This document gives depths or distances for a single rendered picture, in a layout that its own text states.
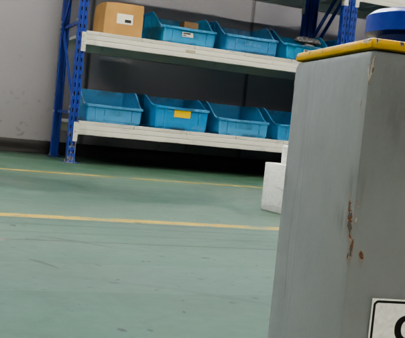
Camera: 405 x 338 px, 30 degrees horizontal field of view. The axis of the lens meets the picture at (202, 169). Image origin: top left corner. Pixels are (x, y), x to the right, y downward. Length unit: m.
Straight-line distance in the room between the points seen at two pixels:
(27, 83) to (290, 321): 5.08
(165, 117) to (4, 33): 1.27
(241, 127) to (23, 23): 1.62
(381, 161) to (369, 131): 0.01
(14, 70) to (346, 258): 5.11
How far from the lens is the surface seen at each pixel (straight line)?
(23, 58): 5.34
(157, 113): 4.77
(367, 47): 0.25
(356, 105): 0.25
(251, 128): 5.02
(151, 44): 4.75
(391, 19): 0.28
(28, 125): 5.34
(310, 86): 0.29
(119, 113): 4.74
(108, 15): 4.76
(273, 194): 2.84
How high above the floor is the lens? 0.28
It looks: 3 degrees down
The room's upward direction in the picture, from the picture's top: 6 degrees clockwise
